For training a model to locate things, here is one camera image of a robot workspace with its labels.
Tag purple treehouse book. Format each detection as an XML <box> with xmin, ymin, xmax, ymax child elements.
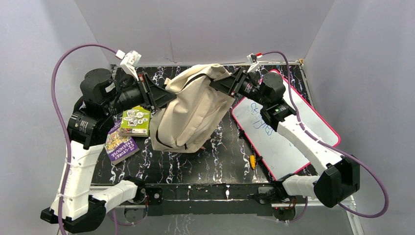
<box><xmin>104</xmin><ymin>120</ymin><xmax>139</xmax><ymax>165</ymax></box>

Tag cream canvas student bag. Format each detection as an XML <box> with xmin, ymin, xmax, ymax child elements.
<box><xmin>149</xmin><ymin>64</ymin><xmax>235</xmax><ymax>153</ymax></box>

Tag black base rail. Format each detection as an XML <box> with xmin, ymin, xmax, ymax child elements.
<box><xmin>115</xmin><ymin>181</ymin><xmax>307</xmax><ymax>221</ymax></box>

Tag yellow marker cap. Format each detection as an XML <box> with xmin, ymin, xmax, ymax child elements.
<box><xmin>249</xmin><ymin>155</ymin><xmax>256</xmax><ymax>170</ymax></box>

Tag green treehouse book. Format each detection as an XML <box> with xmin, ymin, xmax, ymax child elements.
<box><xmin>119</xmin><ymin>106</ymin><xmax>151</xmax><ymax>138</ymax></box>

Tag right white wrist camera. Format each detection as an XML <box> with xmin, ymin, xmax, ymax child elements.
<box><xmin>247</xmin><ymin>53</ymin><xmax>262</xmax><ymax>73</ymax></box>

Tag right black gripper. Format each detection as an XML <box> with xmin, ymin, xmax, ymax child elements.
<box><xmin>209</xmin><ymin>67</ymin><xmax>269</xmax><ymax>107</ymax></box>

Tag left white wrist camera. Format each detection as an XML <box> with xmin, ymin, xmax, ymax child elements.
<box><xmin>115</xmin><ymin>50</ymin><xmax>141</xmax><ymax>81</ymax></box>

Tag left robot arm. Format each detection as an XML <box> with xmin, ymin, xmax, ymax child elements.
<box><xmin>40</xmin><ymin>69</ymin><xmax>176</xmax><ymax>234</ymax></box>

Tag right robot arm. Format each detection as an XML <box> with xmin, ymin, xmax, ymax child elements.
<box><xmin>210</xmin><ymin>70</ymin><xmax>360</xmax><ymax>208</ymax></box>

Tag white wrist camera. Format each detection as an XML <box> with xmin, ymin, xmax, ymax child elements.
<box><xmin>115</xmin><ymin>50</ymin><xmax>141</xmax><ymax>81</ymax></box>
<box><xmin>247</xmin><ymin>53</ymin><xmax>262</xmax><ymax>73</ymax></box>

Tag pink framed whiteboard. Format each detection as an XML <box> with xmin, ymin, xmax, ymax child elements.
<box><xmin>231</xmin><ymin>78</ymin><xmax>341</xmax><ymax>179</ymax></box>

